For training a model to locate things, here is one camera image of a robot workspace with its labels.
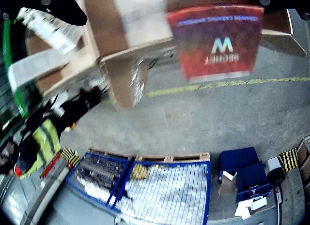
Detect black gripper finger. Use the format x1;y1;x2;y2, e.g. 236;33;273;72
0;0;88;27
238;0;310;21

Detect dark red product box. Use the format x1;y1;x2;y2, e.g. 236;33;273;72
167;4;265;82

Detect open brown cardboard box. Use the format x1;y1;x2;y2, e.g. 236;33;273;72
82;0;308;109

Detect tall white product box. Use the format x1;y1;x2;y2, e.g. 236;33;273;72
16;7;84;55

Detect small white product box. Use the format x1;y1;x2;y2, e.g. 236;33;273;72
7;49;71;93

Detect white gray box unit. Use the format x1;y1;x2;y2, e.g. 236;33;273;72
265;156;287;185

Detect small open cardboard box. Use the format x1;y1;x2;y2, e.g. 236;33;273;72
218;170;238;196

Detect crumpled white cardboard box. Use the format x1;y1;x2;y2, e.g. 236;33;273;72
233;195;267;221

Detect yellow safety vest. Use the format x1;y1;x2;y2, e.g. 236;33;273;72
18;118;62;180

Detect black yellow striped bumper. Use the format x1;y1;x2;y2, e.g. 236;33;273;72
60;147;82;169
277;147;300;174

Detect blue plastic bin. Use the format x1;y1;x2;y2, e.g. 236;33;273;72
218;146;260;184

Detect blue mesh container dark contents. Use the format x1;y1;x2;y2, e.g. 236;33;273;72
66;151;133;209

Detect wooden pallet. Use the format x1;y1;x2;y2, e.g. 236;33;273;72
89;149;211;163

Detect blue bin with white papers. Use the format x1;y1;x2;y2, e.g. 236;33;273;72
235;161;272;209

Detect blue wire mesh container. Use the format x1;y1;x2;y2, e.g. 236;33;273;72
113;160;212;225

